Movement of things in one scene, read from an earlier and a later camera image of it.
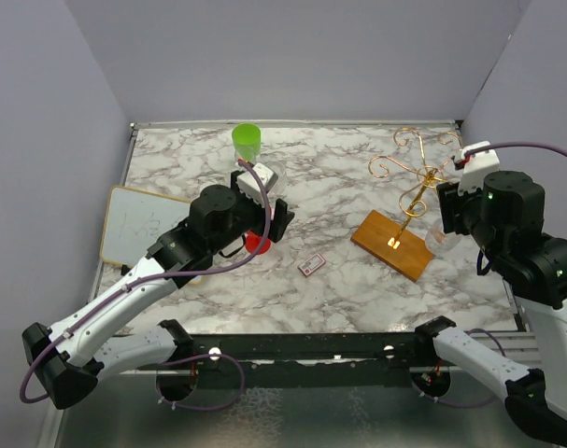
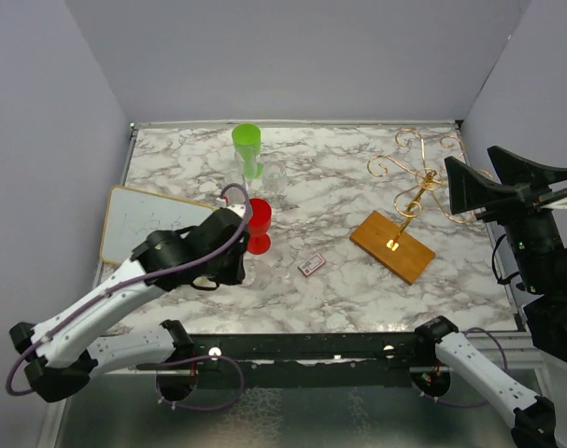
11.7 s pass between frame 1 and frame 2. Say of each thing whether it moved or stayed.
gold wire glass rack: stayed
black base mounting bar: stayed
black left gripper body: moved
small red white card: stayed
